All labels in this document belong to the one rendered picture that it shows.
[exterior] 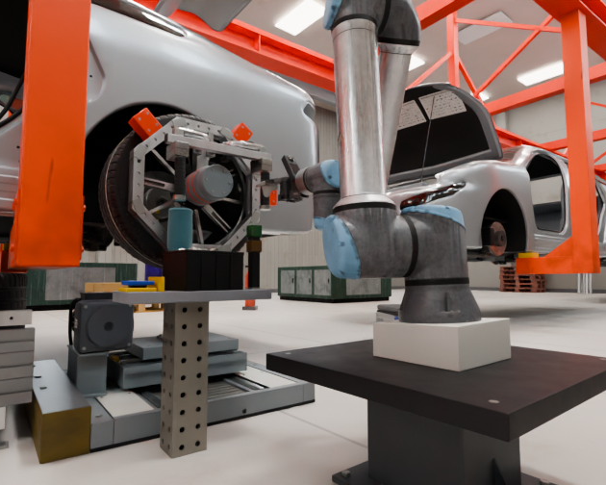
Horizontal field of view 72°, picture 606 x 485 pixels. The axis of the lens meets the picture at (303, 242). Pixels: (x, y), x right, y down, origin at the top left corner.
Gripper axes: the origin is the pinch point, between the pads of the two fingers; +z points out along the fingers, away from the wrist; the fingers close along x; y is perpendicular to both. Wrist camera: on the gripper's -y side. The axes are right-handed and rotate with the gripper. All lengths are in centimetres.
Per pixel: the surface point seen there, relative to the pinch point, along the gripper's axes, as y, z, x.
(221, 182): -2.1, 12.0, -15.2
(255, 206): 3.2, 26.5, 7.9
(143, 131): -22, 27, -40
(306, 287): 62, 529, 419
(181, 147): -10.6, 4.5, -33.8
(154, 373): 69, 29, -35
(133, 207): 8, 27, -43
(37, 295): 58, 580, -27
